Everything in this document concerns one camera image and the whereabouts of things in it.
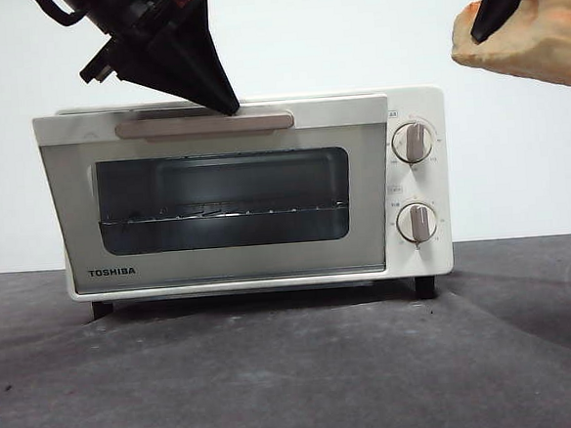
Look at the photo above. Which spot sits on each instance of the cream Toshiba toaster oven body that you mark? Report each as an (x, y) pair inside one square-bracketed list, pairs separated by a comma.
[(411, 264)]

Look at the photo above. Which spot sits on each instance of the golden brown bread loaf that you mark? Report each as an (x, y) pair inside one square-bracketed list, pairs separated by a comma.
[(538, 44)]

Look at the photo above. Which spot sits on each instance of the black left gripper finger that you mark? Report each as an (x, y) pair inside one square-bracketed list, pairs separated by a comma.
[(167, 70), (200, 39)]

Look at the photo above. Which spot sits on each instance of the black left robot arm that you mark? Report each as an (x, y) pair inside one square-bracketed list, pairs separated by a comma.
[(104, 3)]

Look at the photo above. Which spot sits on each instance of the beige oven knob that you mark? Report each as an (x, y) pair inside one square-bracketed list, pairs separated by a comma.
[(412, 142), (416, 222)]

